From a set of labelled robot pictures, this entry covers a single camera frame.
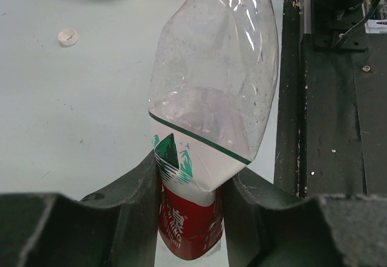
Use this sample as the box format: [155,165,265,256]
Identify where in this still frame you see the small white bottle cap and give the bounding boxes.
[57,28,79,47]

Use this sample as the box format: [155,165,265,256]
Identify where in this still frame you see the clear red label water bottle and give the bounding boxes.
[148,0,279,260]

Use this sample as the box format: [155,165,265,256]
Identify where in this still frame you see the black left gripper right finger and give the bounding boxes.
[222,169,386,266]

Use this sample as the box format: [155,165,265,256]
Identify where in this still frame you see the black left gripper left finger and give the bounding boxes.
[1,153,160,266]

